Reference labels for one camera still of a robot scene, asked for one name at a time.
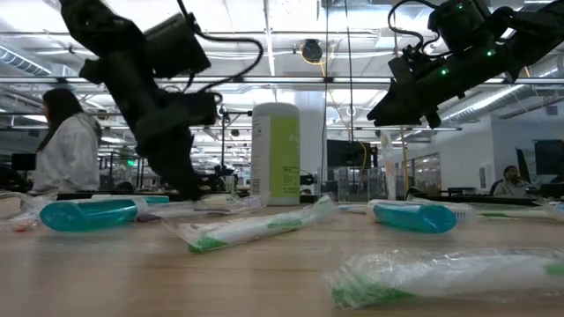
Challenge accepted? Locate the ceiling cord reel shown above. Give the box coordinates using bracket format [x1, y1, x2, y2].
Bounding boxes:
[301, 39, 323, 63]

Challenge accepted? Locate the green toothbrush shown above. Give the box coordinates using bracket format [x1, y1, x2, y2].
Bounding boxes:
[325, 247, 564, 310]
[162, 195, 338, 254]
[407, 195, 556, 221]

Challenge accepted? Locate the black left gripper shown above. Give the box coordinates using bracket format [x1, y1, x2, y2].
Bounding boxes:
[103, 72, 203, 203]

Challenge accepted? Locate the white green wipes canister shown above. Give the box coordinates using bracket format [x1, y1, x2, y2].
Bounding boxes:
[249, 101, 301, 207]

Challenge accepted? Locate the black left camera cable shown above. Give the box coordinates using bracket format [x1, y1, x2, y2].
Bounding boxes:
[175, 0, 264, 93]

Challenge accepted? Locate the person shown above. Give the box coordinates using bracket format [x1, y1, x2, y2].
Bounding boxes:
[29, 86, 103, 197]
[488, 165, 533, 198]

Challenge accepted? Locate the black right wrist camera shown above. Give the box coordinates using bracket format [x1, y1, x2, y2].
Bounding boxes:
[398, 42, 431, 67]

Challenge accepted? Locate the black camera cable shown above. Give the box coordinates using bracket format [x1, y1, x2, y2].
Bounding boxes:
[386, 0, 442, 49]
[175, 0, 264, 93]

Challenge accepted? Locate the black tripod stand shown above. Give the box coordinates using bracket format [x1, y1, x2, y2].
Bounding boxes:
[214, 104, 255, 177]

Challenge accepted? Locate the black right camera cable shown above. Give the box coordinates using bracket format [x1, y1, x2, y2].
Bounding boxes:
[386, 0, 442, 49]

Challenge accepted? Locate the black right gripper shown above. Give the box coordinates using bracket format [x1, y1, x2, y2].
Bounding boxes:
[367, 55, 469, 130]

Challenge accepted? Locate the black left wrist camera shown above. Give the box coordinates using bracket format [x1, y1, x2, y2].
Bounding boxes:
[184, 91, 220, 128]

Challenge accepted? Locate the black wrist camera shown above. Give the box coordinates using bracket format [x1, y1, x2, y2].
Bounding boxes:
[398, 42, 431, 67]
[184, 91, 220, 128]

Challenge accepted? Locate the clear acrylic organizer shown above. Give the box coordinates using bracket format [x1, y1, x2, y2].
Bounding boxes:
[316, 166, 390, 203]

